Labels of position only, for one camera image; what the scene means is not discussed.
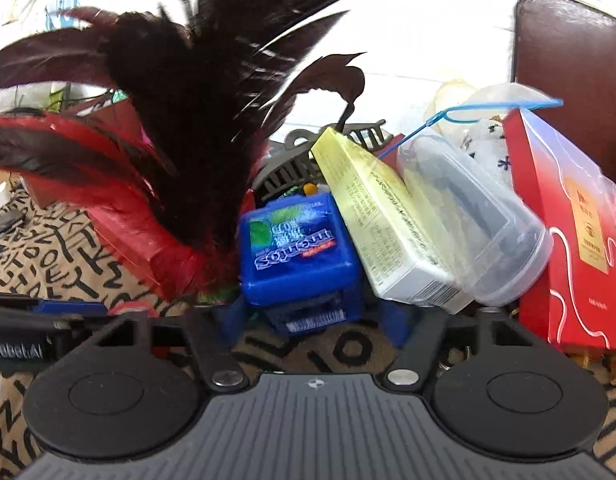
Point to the red black feather duster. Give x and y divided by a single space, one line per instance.
178 135

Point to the tan black patterned cloth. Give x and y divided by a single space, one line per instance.
48 270

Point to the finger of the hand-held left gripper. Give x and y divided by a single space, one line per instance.
68 307

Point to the pale yellow carton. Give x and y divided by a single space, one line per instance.
377 220

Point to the red box with white lines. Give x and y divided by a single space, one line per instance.
552 240

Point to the dark hair claw clip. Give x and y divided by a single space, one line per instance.
288 175

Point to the blue candy box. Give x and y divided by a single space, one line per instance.
293 255

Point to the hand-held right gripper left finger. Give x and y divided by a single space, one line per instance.
235 322

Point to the plain red carton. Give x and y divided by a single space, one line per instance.
133 247

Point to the brown wooden board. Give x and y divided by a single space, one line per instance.
572 60

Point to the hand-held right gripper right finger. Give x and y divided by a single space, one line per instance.
400 325

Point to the clear plastic case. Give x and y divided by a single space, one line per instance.
487 230

